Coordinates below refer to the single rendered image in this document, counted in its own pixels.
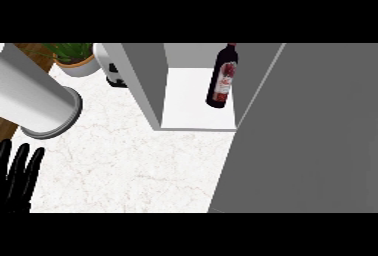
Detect white cylinder with grey rim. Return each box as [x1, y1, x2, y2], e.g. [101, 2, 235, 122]
[0, 42, 85, 141]

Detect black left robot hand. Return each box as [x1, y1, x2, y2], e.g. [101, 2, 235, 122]
[0, 138, 48, 214]

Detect large grey cabinet door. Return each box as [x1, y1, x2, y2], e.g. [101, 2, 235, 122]
[207, 42, 378, 214]

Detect dark red wine bottle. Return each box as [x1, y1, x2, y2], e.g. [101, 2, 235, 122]
[204, 42, 241, 110]

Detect green potted plant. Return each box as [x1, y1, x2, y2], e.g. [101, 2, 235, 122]
[37, 42, 104, 79]

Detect grey open cabinet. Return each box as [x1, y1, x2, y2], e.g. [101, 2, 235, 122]
[101, 42, 287, 133]

